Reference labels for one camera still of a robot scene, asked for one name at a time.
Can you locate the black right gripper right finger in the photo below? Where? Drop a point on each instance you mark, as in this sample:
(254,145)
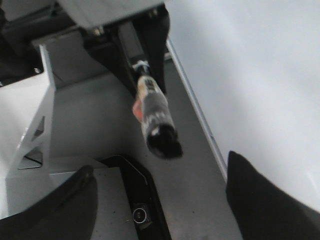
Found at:
(262,210)

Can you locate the black panel with round button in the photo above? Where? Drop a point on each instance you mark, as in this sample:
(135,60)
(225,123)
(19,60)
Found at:
(145,205)

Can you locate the black white whiteboard marker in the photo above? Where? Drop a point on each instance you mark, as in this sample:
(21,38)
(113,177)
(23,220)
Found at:
(157,125)

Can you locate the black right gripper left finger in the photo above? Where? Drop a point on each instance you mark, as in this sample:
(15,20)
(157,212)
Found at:
(67,213)

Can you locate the white whiteboard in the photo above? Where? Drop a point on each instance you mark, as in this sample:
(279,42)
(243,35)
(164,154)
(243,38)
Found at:
(252,71)

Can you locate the grey other gripper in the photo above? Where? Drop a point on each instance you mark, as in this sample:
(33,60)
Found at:
(102,21)

